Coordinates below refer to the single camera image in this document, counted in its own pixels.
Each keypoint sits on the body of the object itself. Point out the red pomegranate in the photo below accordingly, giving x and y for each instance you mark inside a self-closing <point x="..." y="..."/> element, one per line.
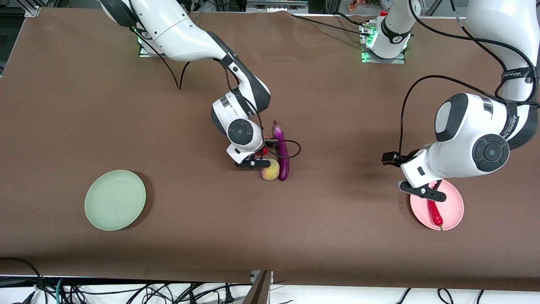
<point x="265" y="150"/>

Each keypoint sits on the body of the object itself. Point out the yellow pink peach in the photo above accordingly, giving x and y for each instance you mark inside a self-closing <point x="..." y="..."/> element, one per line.
<point x="272" y="172"/>

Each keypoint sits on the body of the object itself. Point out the long purple eggplant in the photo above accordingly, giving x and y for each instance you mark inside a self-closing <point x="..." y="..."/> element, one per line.
<point x="283" y="164"/>

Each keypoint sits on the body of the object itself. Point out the red chili pepper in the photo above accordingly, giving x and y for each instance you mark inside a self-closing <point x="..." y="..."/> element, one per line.
<point x="434" y="211"/>

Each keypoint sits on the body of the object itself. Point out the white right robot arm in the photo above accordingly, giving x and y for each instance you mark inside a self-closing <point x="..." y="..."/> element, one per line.
<point x="177" y="29"/>

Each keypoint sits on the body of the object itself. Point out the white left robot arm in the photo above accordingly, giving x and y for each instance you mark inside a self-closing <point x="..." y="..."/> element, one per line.
<point x="464" y="135"/>

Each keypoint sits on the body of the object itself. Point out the pink plate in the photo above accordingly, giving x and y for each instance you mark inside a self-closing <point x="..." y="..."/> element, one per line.
<point x="453" y="207"/>

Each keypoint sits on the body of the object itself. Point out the brown table cover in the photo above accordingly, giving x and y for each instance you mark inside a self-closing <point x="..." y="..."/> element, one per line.
<point x="270" y="232"/>

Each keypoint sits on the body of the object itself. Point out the light green plate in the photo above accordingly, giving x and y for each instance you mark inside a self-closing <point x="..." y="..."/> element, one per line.
<point x="114" y="200"/>

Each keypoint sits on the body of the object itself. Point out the grey metal box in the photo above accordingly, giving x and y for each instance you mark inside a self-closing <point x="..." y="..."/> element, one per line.
<point x="276" y="6"/>

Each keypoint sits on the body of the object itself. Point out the orange colourful toy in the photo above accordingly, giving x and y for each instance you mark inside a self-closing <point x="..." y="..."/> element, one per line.
<point x="363" y="5"/>

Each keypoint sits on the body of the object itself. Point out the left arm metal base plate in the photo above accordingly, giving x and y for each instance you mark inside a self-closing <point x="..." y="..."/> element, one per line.
<point x="367" y="59"/>

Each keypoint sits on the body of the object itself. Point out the metal frame post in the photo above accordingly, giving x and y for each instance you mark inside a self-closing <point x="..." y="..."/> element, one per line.
<point x="259" y="293"/>

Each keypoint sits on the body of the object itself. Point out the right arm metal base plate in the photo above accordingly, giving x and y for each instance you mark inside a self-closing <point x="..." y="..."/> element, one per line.
<point x="143" y="50"/>

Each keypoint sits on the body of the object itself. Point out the aluminium frame profile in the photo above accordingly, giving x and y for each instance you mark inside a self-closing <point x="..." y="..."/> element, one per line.
<point x="33" y="9"/>

